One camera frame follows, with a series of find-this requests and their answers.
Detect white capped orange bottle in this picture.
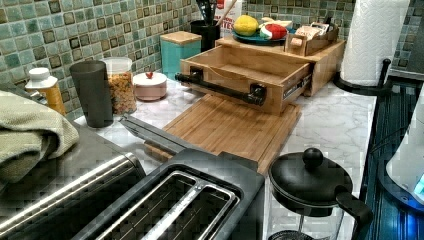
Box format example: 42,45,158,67
25,67,66,116

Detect black utensil holder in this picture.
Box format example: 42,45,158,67
190,20,220,52

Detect bamboo cutting board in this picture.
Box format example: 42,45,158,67
163,95,301,174

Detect teal canister wooden lid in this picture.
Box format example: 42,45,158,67
160,31,202,79

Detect wooden drawer cabinet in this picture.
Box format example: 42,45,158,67
215,37,345,97

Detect black french press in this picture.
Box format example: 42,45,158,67
268,148,373,240

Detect wooden drawer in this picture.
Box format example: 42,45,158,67
175,45,312,115

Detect grey metal tongs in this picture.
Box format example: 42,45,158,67
119,115,197,154

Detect black toaster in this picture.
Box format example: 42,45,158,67
72,149,265,240

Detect clear jar with cereal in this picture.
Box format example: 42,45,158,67
103,57,137,115

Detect dark grey plastic cup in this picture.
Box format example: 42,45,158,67
70,60,113,128

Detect black paper towel holder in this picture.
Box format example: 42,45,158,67
333,58,392,96

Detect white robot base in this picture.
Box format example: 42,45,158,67
379,90,424,213

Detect yellow lemon toy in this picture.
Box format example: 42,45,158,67
233,15,259,36

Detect teal plate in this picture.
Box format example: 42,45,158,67
232,31,287,46

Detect pink lidded ceramic bowl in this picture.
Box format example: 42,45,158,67
133,72,167,101

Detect white paper towel roll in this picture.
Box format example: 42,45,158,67
340,0,410,86

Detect wooden tea bag tray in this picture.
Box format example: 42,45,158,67
285,23,339,56

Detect white carton red label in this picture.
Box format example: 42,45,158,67
214,0,243,37

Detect green folded towel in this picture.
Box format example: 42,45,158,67
0,91,79,188

